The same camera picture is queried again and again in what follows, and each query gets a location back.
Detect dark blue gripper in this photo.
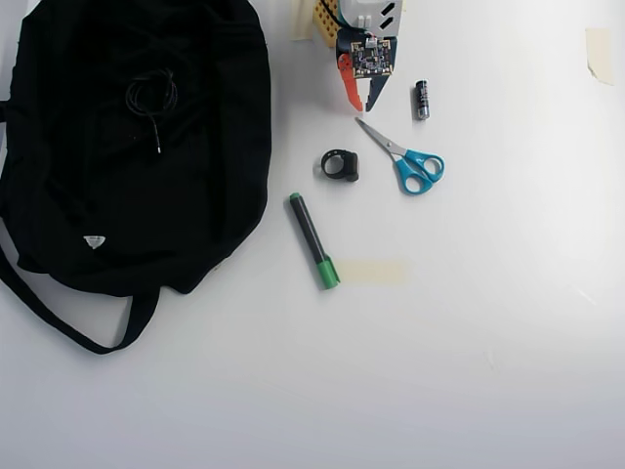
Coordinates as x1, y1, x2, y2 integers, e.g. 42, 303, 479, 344
335, 26, 399, 112

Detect black USB cable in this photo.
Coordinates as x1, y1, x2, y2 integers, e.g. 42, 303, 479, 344
125, 68, 178, 155

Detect yellow perforated robot base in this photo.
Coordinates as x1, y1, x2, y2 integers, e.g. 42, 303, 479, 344
312, 0, 342, 49

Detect black fabric bag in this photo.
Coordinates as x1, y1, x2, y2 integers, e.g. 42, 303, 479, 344
0, 0, 273, 357

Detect black AA battery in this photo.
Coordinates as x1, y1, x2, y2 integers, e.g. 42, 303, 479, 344
413, 77, 433, 121

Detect masking tape strip beside base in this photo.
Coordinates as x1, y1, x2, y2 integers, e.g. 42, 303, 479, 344
291, 0, 314, 41

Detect black marker with green cap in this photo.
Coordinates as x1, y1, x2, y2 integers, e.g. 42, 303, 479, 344
286, 192, 342, 291

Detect long masking tape strip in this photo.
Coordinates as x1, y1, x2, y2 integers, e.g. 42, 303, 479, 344
335, 260, 408, 286

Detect torn masking tape piece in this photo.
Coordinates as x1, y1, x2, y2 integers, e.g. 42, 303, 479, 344
584, 26, 615, 87

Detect bare camera circuit board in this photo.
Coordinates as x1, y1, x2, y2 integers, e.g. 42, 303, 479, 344
347, 38, 395, 79

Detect black plastic ring clip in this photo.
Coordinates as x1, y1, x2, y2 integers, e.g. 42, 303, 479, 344
319, 148, 361, 185

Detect thin black camera cable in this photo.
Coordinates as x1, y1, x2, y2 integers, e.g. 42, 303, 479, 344
324, 0, 354, 31

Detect blue-handled scissors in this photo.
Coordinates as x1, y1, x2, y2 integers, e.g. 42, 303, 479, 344
354, 115, 446, 196

